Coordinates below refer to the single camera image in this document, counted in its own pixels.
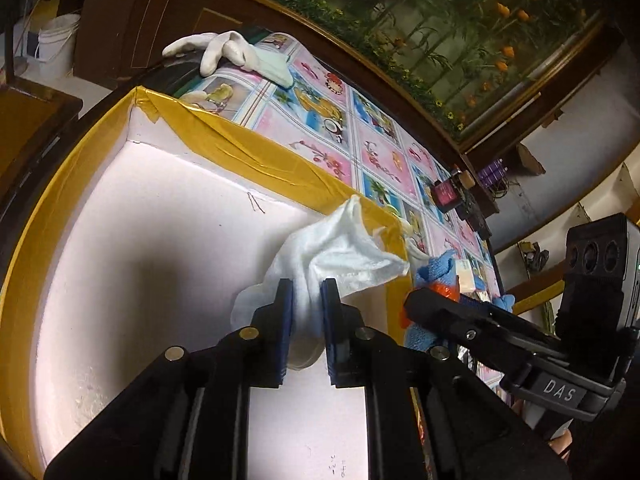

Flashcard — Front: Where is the white plastic bucket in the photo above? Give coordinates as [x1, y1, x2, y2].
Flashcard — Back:
[36, 14, 81, 79]

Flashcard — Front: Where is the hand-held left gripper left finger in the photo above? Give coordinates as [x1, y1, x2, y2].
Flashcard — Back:
[45, 279, 294, 480]

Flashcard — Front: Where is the wooden chair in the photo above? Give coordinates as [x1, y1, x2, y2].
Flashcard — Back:
[0, 0, 83, 221]

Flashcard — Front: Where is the purple small item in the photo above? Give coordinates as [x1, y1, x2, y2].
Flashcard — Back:
[477, 157, 506, 186]

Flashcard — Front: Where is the wooden cabinet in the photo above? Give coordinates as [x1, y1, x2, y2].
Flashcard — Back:
[45, 0, 321, 86]

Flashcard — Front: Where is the white cotton glove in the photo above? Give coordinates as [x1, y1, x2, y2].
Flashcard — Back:
[199, 31, 261, 77]
[162, 31, 236, 59]

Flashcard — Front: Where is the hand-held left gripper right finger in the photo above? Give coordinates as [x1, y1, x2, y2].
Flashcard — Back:
[321, 277, 571, 480]

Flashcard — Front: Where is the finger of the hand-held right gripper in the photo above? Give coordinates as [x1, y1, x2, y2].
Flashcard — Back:
[403, 290, 563, 363]

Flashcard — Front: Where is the blue glove with orange trim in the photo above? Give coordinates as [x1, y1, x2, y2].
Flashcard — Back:
[400, 252, 516, 351]

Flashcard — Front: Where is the black round table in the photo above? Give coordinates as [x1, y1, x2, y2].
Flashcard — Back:
[142, 57, 213, 101]

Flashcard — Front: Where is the small white carton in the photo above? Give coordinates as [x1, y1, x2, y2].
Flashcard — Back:
[457, 260, 486, 293]

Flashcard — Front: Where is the brown cardboard scrap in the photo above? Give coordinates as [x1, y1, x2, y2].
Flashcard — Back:
[517, 142, 546, 176]

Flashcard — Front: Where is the pale green cloth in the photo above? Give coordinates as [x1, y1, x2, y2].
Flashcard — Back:
[250, 44, 295, 88]

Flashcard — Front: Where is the white box with yellow tape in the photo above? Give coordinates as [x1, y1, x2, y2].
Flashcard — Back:
[0, 85, 426, 480]

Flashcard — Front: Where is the dark cable bundle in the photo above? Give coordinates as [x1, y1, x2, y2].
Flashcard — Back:
[517, 241, 551, 273]

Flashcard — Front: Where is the framed floral wall painting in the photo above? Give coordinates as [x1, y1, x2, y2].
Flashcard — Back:
[200, 0, 608, 143]

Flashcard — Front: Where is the black rectangular device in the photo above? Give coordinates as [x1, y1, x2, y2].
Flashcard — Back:
[457, 195, 493, 238]

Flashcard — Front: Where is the white cloth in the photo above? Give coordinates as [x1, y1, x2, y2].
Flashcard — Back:
[231, 194, 410, 368]

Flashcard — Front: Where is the pink and black small box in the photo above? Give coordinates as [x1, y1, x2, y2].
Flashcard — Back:
[431, 172, 463, 211]

